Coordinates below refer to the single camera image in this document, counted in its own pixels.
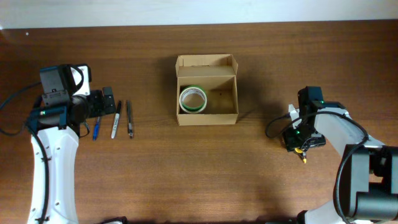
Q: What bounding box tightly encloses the yellow black utility knife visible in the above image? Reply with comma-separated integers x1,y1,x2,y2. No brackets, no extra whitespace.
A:
294,147,307,164

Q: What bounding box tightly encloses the green tape roll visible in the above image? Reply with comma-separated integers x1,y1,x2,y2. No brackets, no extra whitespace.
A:
179,85,208,114

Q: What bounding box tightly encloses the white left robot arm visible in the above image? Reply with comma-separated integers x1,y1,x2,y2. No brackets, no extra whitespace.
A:
26,63,116,223

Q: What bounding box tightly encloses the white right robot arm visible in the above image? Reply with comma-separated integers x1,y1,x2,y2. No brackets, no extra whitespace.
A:
282,86,397,223

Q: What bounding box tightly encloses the blue gel pen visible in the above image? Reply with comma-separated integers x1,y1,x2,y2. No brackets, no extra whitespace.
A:
93,117,101,141

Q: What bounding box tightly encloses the black white Sharpie marker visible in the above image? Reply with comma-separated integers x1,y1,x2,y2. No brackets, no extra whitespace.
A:
111,101,122,139

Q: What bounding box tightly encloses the black clear gel pen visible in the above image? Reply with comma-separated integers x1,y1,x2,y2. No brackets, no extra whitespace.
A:
126,100,134,139

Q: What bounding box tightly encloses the brown cardboard box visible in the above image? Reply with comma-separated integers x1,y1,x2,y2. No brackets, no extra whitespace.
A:
175,54,239,126

